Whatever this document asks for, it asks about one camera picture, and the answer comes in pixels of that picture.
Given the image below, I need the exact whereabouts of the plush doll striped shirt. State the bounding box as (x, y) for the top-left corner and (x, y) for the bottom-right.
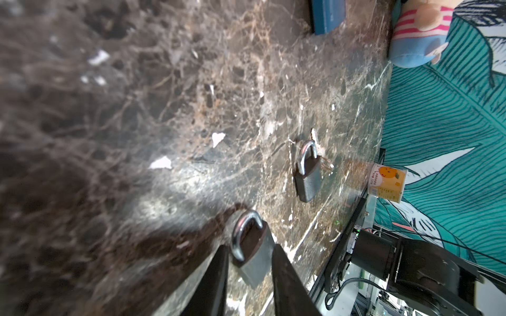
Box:
(388, 0), (463, 68)

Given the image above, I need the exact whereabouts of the blue padlock silver shackle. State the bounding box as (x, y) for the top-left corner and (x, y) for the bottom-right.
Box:
(311, 0), (346, 35)

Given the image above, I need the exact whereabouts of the small black padlock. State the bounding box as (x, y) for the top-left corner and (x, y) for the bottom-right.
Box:
(230, 210), (275, 288)
(294, 128), (335, 203)

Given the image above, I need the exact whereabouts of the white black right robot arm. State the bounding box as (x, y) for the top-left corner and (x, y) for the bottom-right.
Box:
(351, 230), (484, 315)

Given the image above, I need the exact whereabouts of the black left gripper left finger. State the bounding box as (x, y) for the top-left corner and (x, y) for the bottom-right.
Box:
(180, 245), (229, 316)

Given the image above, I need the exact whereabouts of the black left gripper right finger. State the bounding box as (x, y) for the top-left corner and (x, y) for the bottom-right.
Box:
(271, 244), (321, 316)

